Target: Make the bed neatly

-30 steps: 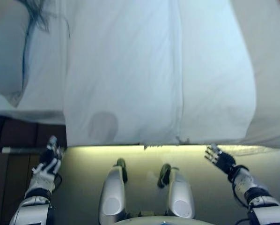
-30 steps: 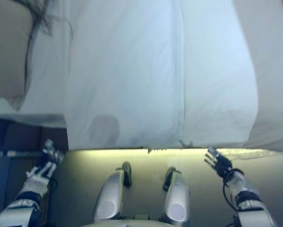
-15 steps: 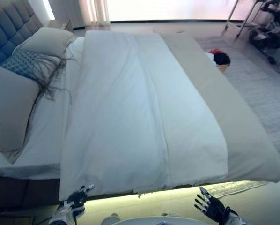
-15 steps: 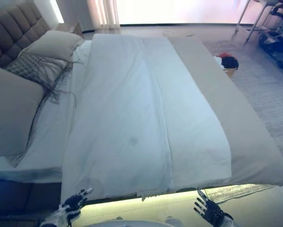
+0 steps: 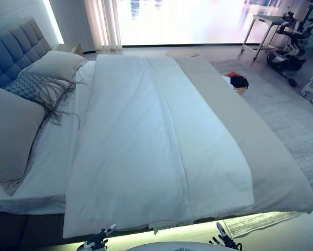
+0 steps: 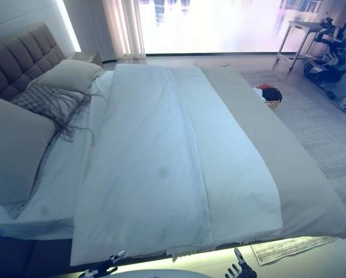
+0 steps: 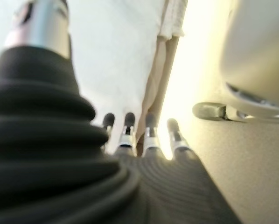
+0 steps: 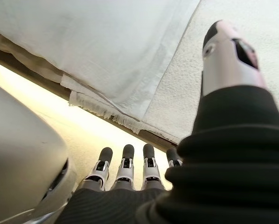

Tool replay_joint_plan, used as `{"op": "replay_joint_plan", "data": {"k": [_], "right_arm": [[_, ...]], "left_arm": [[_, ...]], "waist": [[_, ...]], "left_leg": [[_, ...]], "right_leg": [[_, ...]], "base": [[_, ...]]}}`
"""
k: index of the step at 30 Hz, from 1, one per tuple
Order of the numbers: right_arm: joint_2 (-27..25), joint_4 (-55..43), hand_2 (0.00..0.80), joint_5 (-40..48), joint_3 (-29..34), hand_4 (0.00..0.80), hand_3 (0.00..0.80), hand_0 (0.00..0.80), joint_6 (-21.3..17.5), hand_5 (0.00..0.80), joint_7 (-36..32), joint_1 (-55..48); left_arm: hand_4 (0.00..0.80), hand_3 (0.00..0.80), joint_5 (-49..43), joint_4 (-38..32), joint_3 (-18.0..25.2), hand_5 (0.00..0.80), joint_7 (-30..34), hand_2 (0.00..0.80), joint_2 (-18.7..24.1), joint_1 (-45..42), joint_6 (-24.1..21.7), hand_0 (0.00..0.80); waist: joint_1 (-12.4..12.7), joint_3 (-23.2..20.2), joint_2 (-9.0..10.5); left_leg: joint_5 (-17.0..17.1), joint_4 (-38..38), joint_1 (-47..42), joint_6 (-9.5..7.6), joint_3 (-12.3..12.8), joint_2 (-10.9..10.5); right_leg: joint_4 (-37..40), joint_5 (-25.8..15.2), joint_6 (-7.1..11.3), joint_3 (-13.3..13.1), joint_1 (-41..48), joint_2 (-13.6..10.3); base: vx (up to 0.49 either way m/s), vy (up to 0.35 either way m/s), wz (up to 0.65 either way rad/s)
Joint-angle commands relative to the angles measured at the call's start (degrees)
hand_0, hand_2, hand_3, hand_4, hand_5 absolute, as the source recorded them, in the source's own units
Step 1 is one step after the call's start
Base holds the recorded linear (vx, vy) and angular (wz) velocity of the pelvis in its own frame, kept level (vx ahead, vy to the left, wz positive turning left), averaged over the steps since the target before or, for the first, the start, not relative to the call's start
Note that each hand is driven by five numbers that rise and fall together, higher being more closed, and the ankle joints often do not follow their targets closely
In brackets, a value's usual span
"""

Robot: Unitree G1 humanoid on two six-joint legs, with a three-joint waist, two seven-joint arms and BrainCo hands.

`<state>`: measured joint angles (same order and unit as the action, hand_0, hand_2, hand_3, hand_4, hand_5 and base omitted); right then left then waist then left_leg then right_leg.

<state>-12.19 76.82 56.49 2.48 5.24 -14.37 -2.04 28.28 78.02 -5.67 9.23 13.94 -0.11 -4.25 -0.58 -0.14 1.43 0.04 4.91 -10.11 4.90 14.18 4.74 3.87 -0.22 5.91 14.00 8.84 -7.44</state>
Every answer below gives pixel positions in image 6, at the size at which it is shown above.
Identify white metal cart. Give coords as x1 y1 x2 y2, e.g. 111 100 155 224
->
275 20 326 72

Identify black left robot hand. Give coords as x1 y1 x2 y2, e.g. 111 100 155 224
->
84 250 126 278

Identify white duvet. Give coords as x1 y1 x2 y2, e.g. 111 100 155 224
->
69 63 284 267

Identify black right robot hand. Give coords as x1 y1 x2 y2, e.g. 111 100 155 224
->
225 247 259 278

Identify dark bed frame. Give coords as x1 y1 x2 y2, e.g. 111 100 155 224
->
0 231 174 278

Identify tan laundry basket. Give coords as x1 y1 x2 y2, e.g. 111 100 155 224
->
264 100 281 112

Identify tufted upholstered headboard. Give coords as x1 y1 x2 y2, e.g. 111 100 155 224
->
0 21 67 101

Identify small light wooden nightstand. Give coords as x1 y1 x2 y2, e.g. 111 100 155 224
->
65 51 104 69

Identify white bed sheet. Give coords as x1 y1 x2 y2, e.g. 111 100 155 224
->
0 69 116 241

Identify glowing wall light strip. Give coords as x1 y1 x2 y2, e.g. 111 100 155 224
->
54 0 81 53

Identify black and white wheeled robot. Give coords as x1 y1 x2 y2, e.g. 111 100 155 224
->
303 0 346 99

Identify white garment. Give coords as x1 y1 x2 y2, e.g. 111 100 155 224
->
253 86 266 101

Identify black garment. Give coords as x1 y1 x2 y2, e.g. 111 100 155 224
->
261 88 283 103

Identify grey area rug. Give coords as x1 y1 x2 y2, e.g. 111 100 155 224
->
239 69 346 266

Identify sheer pleated curtain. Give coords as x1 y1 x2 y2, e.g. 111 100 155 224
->
100 0 147 60

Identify large beige pillow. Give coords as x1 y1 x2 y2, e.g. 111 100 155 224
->
0 95 57 220
31 59 104 95

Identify woven fringed decorative pillow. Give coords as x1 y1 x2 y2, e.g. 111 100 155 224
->
10 83 104 145

